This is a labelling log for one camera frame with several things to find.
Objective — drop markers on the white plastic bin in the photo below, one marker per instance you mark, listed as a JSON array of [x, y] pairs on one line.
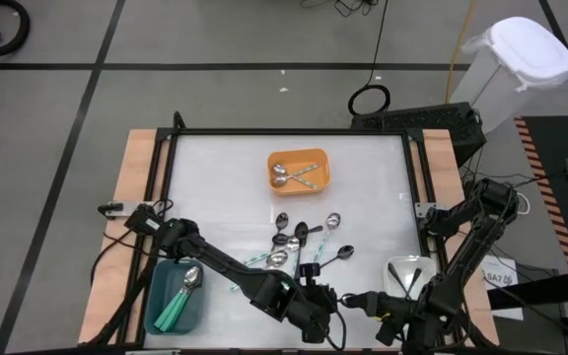
[[404, 263]]

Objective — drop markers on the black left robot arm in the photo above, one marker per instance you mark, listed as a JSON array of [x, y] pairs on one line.
[[225, 268]]

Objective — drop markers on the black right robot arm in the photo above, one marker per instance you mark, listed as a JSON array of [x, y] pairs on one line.
[[461, 256]]

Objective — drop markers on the black hazard striped mat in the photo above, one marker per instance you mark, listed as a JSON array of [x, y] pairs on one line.
[[555, 143]]

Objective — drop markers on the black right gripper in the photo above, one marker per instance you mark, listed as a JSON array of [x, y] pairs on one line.
[[395, 310]]

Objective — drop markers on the silver metal bracket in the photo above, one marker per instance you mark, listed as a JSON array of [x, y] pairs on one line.
[[422, 209], [116, 209]]

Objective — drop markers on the white paper label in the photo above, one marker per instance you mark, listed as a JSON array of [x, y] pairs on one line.
[[498, 268]]

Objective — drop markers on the orange plastic bin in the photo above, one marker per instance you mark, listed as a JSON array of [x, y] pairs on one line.
[[308, 158]]

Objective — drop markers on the black table frame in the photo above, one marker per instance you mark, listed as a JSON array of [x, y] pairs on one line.
[[289, 132]]

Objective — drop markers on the black metal beam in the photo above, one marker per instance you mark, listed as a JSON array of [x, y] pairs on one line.
[[535, 296]]

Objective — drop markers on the teal plastic bin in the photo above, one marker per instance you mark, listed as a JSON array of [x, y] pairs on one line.
[[165, 281]]

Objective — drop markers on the white lidded trash can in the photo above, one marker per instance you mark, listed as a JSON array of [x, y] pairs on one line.
[[525, 54]]

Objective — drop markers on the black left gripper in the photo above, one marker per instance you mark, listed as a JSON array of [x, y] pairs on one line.
[[308, 305]]

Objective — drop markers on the yellow tape tag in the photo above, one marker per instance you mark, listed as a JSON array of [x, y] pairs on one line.
[[385, 315]]

